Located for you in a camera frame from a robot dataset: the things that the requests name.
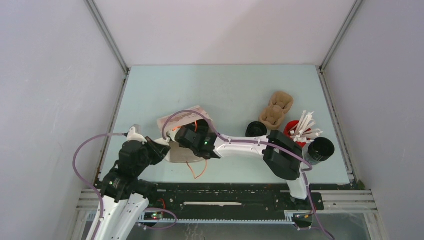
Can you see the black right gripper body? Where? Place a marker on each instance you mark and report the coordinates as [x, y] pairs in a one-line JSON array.
[[197, 128]]

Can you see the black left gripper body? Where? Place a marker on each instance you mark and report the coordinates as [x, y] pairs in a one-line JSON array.
[[154, 154]]

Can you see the paper bag orange handles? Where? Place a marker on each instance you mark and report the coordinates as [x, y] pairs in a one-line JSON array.
[[193, 121]]

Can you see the brown pulp cup carrier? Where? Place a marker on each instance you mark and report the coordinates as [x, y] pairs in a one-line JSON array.
[[274, 114]]

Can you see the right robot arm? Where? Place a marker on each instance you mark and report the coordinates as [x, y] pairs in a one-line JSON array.
[[281, 154]]

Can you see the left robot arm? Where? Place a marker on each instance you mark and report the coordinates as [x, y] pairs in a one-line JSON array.
[[126, 185]]

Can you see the red straw holder cup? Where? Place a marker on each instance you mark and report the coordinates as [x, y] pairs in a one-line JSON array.
[[291, 126]]

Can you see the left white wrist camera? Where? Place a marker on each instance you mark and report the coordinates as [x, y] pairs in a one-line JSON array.
[[134, 134]]

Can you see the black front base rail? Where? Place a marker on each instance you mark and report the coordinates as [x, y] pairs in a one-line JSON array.
[[219, 201]]

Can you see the aluminium frame rail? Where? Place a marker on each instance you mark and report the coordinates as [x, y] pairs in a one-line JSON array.
[[107, 35]]

